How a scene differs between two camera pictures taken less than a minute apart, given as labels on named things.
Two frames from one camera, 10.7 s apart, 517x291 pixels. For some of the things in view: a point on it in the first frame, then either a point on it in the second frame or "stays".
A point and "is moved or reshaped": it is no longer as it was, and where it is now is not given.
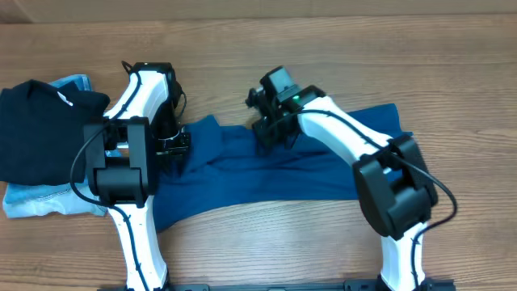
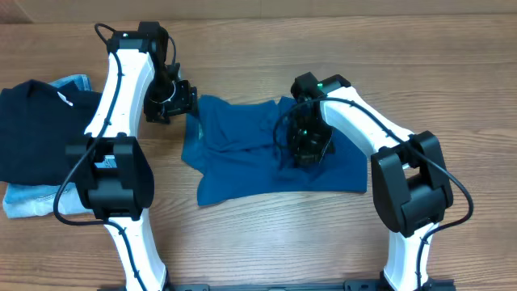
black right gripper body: [266, 132] → [308, 154]
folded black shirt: [42, 128] stays
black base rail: [352, 285] stays
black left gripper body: [174, 142] → [184, 99]
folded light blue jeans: [73, 197] stays
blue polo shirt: [221, 166] is moved or reshaped
